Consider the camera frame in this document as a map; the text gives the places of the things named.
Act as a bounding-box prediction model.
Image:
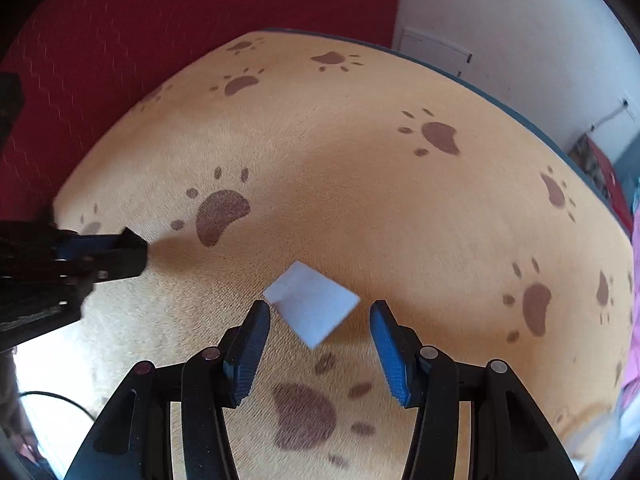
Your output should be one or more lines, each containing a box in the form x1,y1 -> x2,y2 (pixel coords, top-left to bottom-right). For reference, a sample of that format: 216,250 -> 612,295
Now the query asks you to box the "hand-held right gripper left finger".
62,299 -> 272,480

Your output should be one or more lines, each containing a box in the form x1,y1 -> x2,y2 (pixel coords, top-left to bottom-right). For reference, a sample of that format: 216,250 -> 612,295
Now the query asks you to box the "black boxy object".
0,72 -> 26,137

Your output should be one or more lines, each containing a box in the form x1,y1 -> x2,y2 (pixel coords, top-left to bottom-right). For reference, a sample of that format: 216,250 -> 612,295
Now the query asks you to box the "black floor cable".
17,391 -> 99,424

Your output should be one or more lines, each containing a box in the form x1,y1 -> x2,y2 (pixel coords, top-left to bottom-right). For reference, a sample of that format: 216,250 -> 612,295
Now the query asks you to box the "orange paw print blanket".
52,30 -> 636,480

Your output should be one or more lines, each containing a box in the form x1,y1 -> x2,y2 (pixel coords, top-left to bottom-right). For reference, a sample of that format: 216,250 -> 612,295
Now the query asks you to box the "red patterned bag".
570,135 -> 634,235

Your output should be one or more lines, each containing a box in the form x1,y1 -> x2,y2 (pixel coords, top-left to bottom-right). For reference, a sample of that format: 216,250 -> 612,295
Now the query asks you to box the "red quilted cloth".
0,0 -> 404,223

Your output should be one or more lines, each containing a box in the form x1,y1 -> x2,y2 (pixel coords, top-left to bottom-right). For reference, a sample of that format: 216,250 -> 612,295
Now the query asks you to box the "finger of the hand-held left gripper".
52,230 -> 126,261
52,226 -> 149,287

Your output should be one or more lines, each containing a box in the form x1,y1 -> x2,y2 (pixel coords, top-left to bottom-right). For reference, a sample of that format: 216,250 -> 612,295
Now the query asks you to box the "white foam block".
262,261 -> 362,351

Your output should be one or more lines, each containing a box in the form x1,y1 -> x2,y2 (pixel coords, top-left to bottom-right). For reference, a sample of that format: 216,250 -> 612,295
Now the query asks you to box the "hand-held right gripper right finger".
369,300 -> 577,480

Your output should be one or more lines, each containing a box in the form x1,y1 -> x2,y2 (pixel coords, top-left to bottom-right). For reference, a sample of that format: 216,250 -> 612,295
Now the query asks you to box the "pink blanket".
618,220 -> 640,403

